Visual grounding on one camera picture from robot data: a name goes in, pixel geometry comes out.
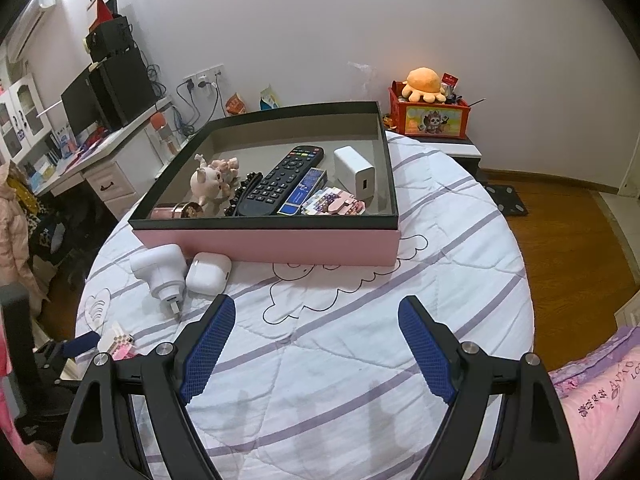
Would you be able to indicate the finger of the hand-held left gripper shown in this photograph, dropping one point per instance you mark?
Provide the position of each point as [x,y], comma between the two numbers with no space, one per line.
[82,344]

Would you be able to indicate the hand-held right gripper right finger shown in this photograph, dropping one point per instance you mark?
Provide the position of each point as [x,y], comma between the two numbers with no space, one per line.
[425,350]

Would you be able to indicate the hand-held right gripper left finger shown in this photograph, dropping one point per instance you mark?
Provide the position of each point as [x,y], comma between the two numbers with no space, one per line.
[207,350]

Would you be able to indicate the pink white block figure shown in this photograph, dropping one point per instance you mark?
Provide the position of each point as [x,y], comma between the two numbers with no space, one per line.
[116,341]

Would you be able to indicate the white earbud case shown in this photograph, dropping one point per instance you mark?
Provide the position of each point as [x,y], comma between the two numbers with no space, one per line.
[207,272]

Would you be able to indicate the white plug adapter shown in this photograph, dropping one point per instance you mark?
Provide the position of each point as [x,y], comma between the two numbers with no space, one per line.
[157,270]

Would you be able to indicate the pink storage box dark rim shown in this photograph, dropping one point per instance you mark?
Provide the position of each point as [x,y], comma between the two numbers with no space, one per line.
[260,247]

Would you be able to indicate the pink cosmetic tube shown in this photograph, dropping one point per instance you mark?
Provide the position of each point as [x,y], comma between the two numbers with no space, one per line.
[172,211]

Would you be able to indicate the pink pig toy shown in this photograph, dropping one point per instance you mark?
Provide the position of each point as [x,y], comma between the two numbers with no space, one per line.
[210,182]

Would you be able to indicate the pink block keyboard toy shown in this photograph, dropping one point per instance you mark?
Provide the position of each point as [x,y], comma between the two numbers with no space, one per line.
[332,202]

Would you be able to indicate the black remote control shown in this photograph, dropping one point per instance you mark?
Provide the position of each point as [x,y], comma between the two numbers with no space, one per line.
[280,180]

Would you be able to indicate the small blue box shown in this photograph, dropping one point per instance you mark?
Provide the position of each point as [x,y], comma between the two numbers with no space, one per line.
[302,191]

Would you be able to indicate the white charger cube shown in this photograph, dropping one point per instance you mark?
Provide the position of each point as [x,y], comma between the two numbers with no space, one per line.
[352,170]

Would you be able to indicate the black office chair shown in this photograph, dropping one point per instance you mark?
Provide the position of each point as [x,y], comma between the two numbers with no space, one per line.
[70,240]

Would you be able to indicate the peach padded jacket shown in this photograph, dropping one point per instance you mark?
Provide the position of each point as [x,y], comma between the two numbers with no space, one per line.
[15,240]

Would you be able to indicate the white desk with drawers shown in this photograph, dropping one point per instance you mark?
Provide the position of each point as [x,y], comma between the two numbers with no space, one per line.
[110,180]

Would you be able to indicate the black floor scale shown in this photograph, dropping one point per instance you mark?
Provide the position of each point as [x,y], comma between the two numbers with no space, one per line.
[506,199]

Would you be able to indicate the pink printed blanket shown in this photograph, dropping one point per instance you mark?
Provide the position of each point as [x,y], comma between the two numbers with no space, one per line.
[600,400]

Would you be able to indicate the scattered papers and booklets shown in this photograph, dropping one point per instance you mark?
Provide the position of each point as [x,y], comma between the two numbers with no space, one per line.
[65,155]

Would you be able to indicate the clear bottle orange cap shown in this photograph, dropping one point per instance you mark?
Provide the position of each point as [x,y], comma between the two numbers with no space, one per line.
[165,132]

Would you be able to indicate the red printed toy box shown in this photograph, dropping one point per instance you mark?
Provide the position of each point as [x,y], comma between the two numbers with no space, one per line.
[432,120]

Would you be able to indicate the white glass door cabinet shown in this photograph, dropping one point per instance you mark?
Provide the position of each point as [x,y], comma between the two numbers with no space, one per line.
[22,115]

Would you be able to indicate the black computer monitor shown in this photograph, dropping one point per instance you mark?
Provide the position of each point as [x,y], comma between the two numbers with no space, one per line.
[80,102]

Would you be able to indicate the orange snack bag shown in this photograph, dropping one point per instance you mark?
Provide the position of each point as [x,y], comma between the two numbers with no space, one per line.
[235,104]

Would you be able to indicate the blue white snack bag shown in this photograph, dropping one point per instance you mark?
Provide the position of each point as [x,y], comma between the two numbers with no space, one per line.
[270,99]

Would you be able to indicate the black computer tower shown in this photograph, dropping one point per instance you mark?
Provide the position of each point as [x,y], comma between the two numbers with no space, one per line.
[125,87]

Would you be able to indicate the orange octopus plush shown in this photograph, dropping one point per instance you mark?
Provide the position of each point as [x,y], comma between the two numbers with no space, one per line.
[424,84]

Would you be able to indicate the white door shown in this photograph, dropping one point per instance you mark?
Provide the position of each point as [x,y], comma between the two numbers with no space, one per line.
[630,170]

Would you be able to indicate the clear plastic bag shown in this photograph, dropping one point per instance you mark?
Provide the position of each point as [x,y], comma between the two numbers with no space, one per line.
[367,82]

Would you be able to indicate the white air conditioner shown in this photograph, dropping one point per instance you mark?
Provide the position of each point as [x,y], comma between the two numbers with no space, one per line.
[30,20]

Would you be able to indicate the red triangular paper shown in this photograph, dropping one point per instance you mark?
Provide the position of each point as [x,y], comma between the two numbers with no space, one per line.
[102,12]

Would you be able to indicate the white wall socket strip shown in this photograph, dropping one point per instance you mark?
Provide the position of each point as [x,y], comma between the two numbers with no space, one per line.
[202,76]

